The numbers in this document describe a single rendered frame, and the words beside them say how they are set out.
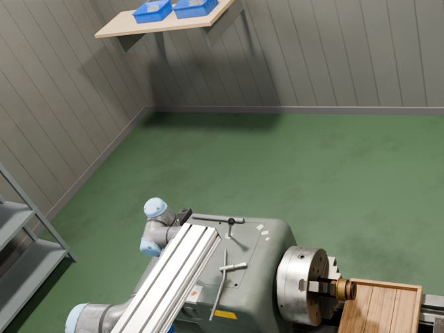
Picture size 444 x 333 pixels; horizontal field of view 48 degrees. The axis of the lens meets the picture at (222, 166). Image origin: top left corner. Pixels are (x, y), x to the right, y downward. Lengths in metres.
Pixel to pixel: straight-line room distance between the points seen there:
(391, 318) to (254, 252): 0.62
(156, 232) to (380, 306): 1.06
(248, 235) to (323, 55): 2.66
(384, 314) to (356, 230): 1.56
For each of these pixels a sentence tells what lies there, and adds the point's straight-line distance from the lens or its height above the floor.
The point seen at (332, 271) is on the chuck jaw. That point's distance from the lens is 2.15.
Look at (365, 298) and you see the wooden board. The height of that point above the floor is 0.89.
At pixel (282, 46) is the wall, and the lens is 4.67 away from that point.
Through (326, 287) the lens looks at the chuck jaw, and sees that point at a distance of 2.05.
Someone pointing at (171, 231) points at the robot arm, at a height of 1.71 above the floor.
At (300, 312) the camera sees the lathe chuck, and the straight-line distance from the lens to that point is 2.06.
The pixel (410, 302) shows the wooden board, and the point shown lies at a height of 0.88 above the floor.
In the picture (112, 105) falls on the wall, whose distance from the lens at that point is 5.83.
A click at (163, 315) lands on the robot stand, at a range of 1.05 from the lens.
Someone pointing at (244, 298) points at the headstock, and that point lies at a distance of 1.99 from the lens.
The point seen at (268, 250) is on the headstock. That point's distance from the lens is 2.11.
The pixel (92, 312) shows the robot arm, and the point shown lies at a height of 1.81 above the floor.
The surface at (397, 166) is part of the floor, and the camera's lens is 4.18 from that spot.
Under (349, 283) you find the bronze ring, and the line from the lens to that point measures 2.09.
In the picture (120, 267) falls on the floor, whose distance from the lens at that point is 4.34.
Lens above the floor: 2.79
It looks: 36 degrees down
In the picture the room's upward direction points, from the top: 25 degrees counter-clockwise
